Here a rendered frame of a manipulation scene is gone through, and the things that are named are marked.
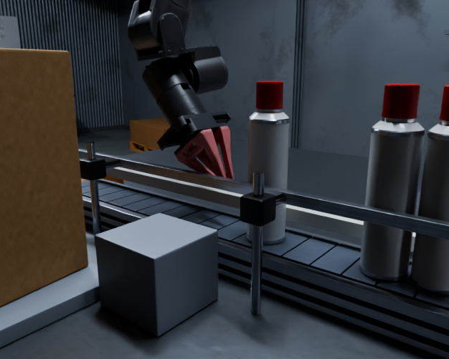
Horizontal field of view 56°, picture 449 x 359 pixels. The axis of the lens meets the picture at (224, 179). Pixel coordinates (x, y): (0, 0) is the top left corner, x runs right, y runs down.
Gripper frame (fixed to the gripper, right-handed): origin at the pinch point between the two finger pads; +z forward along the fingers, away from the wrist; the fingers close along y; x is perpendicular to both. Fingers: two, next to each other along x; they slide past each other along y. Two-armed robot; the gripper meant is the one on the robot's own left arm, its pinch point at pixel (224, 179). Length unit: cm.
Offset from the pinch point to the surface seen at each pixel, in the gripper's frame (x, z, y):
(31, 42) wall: 459, -463, 311
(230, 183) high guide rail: -3.8, 2.0, -4.0
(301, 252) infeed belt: -5.6, 13.8, -1.1
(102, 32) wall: 427, -464, 429
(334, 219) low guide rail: -9.0, 12.5, 4.0
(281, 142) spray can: -11.3, 1.4, -0.6
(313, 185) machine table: 14.5, 3.3, 44.6
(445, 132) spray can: -27.0, 10.7, -1.3
